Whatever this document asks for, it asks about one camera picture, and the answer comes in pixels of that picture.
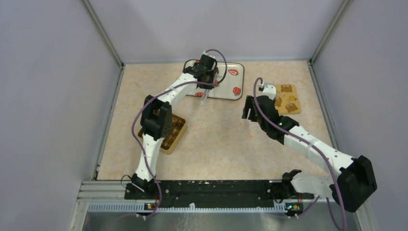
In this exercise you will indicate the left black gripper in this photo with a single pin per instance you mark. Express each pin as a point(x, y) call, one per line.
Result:
point(209, 87)

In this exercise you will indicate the wooden animal puzzle board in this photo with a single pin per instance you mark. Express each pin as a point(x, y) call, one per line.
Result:
point(286, 100)

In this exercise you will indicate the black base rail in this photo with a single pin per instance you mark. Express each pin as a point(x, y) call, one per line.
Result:
point(215, 193)

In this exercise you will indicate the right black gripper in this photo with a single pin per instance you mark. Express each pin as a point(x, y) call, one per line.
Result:
point(248, 105)

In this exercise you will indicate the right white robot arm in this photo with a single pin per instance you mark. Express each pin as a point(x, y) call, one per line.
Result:
point(350, 181)

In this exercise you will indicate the strawberry pattern tray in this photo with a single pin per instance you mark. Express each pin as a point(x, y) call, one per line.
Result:
point(232, 86)

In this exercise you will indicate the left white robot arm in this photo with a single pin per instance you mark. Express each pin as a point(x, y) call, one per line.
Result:
point(156, 116)

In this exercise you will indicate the gold chocolate box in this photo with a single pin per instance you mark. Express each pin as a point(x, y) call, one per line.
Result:
point(170, 142)

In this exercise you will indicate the metal tongs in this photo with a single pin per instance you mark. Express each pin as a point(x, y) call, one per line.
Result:
point(204, 96)

